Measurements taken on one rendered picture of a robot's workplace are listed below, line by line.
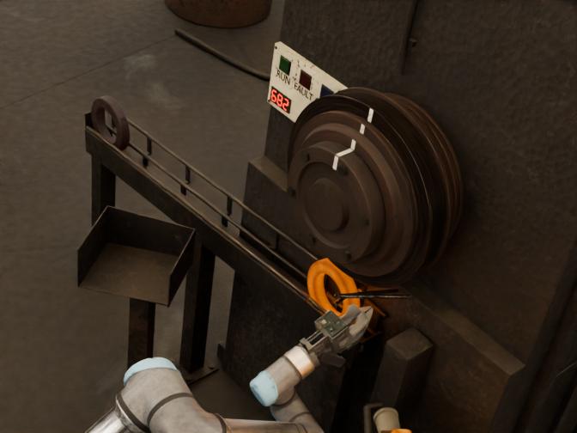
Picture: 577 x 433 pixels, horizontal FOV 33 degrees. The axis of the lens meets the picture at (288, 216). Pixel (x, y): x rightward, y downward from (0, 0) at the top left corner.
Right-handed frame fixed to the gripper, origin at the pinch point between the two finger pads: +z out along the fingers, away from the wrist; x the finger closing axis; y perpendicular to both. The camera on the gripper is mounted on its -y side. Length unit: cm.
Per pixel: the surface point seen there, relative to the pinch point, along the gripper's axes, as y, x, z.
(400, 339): 2.5, -12.6, -0.4
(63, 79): -89, 242, 13
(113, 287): -3, 56, -44
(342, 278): 6.5, 8.6, -0.4
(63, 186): -75, 171, -23
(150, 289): -5, 50, -36
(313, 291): -4.7, 17.4, -4.5
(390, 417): -3.3, -23.7, -14.5
